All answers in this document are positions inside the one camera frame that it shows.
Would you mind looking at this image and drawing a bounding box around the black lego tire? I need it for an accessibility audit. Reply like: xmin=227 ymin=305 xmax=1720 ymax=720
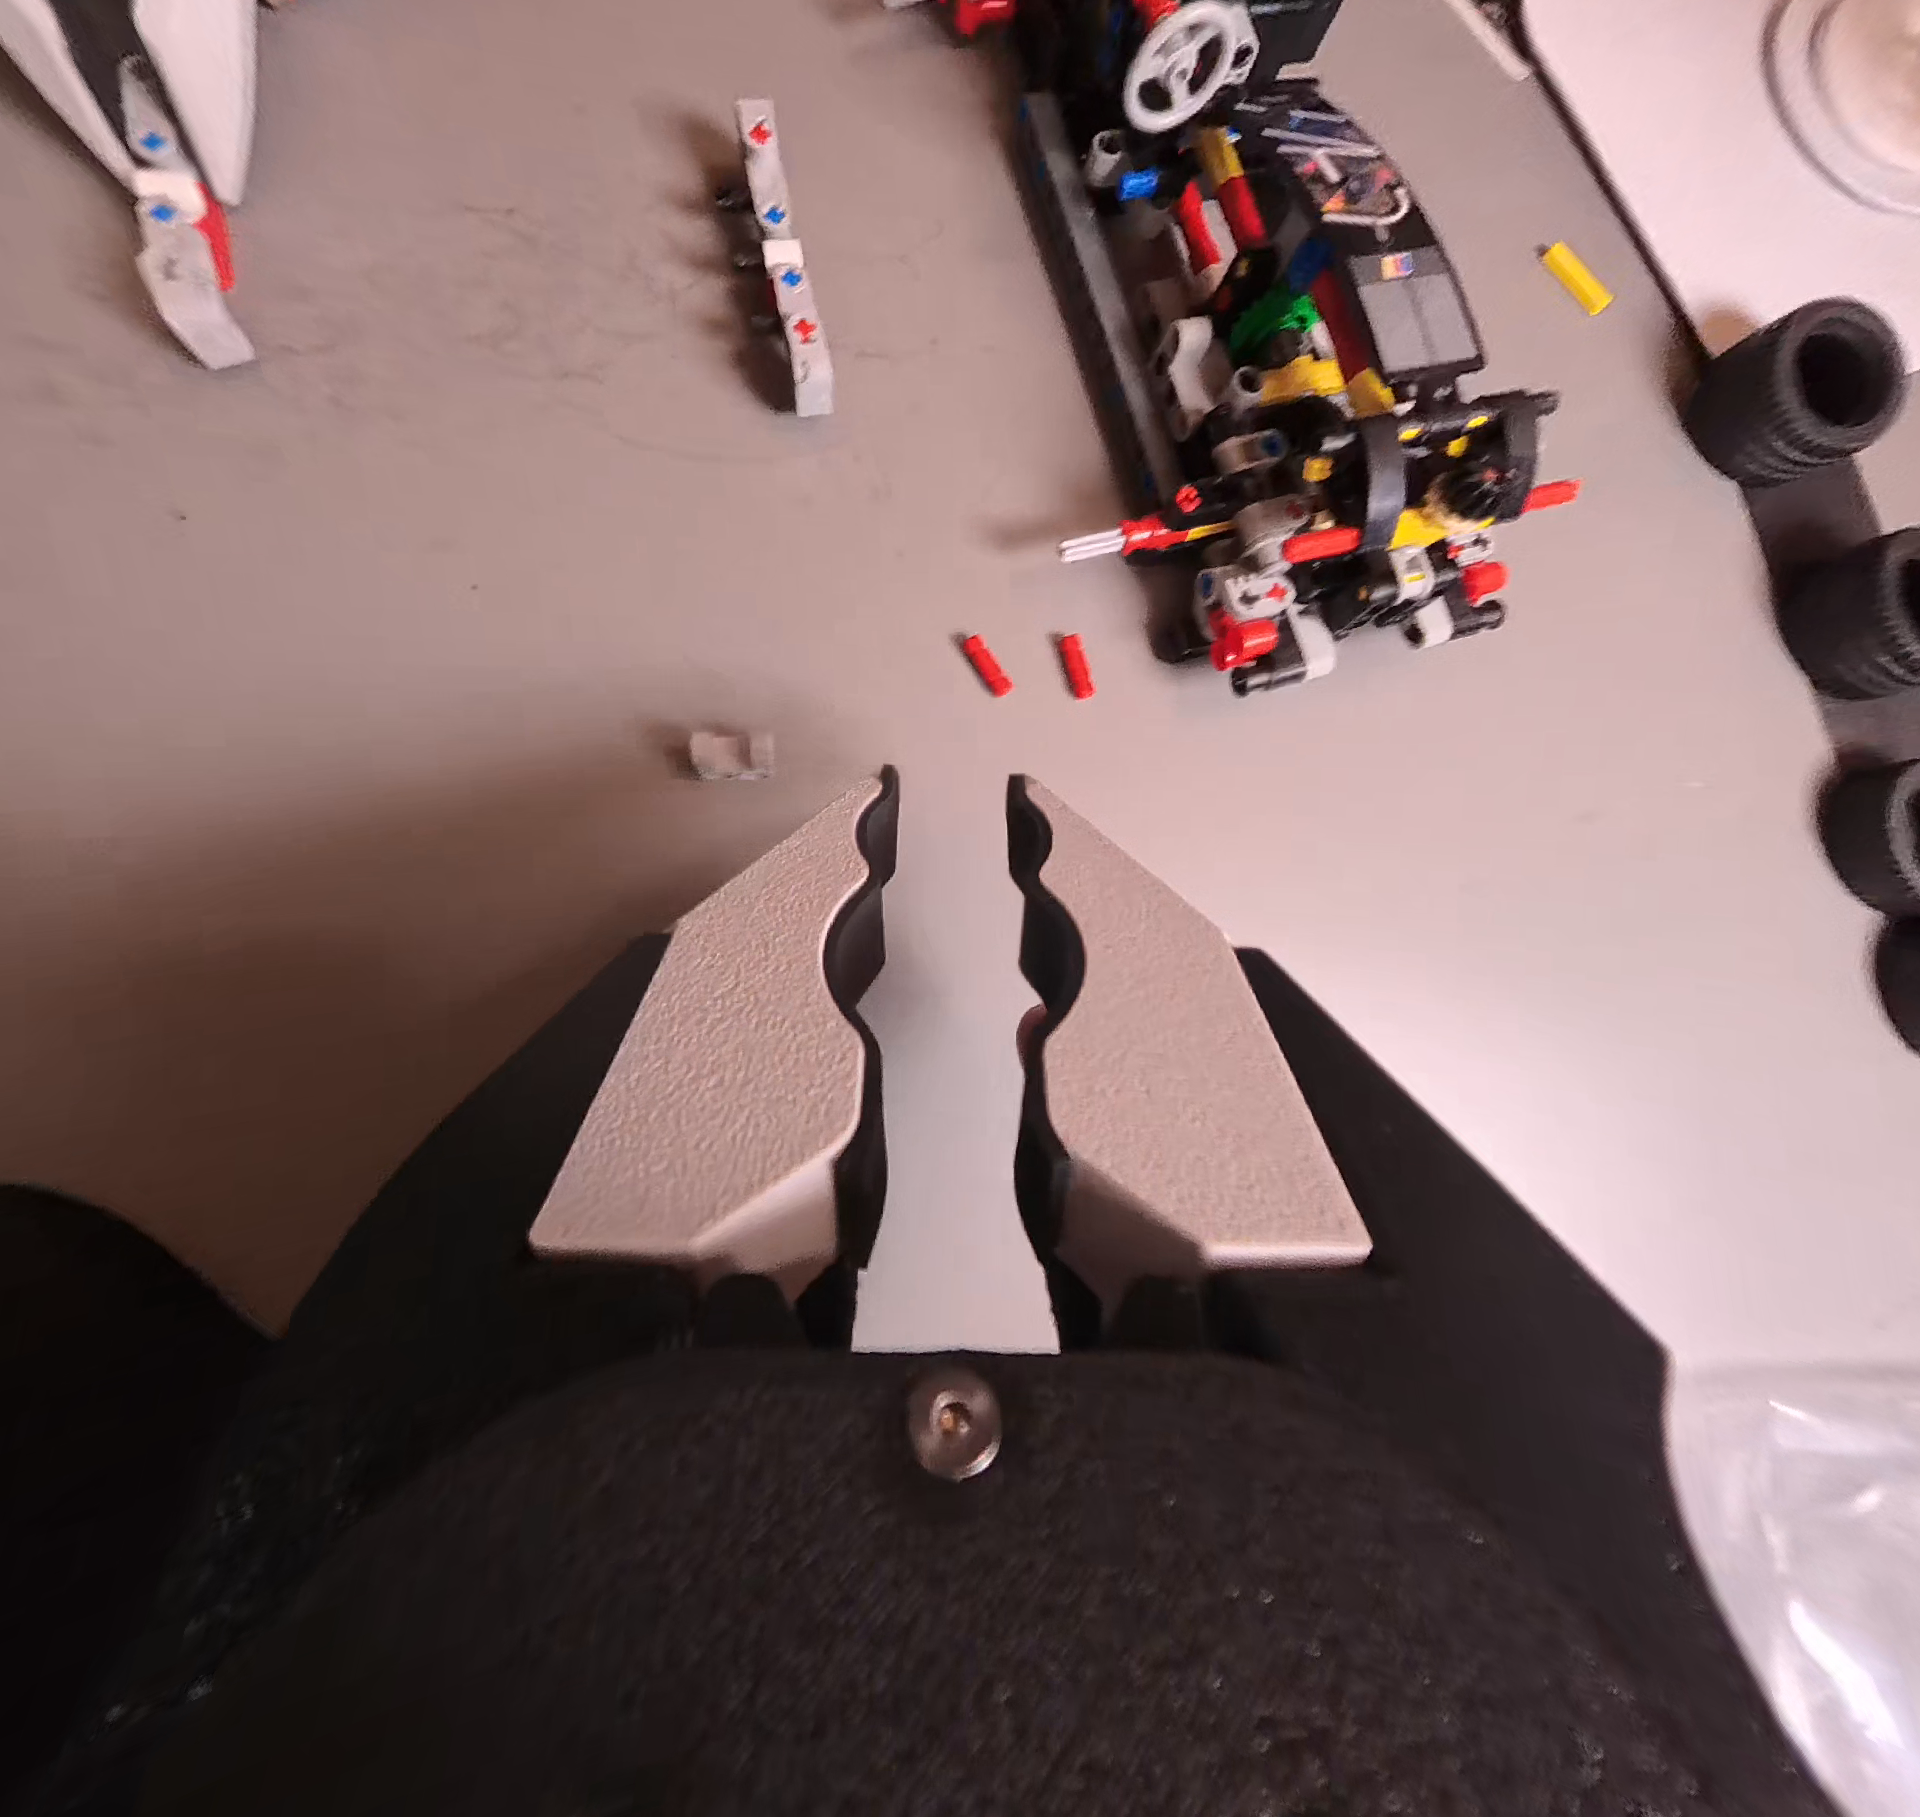
xmin=1774 ymin=527 xmax=1920 ymax=702
xmin=1682 ymin=292 xmax=1906 ymax=489
xmin=1870 ymin=913 xmax=1920 ymax=1058
xmin=1815 ymin=761 xmax=1920 ymax=922

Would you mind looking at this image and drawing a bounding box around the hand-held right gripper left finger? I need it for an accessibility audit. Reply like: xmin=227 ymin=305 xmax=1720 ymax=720
xmin=528 ymin=767 xmax=903 ymax=1345

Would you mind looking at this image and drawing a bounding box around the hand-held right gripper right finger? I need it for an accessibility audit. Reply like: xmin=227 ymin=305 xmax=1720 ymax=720
xmin=1003 ymin=770 xmax=1374 ymax=1345

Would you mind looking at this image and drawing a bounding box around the white stand base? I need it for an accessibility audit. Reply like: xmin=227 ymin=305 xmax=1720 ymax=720
xmin=1519 ymin=0 xmax=1920 ymax=354

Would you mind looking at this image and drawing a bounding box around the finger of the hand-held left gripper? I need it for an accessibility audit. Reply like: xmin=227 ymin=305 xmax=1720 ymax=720
xmin=67 ymin=0 xmax=265 ymax=206
xmin=0 ymin=0 xmax=153 ymax=198

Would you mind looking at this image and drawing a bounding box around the partly built lego car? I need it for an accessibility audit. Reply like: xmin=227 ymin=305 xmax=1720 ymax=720
xmin=879 ymin=0 xmax=1580 ymax=696

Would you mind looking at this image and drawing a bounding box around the grey lego assembly with pins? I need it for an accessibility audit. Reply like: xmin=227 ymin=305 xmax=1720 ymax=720
xmin=713 ymin=98 xmax=835 ymax=421

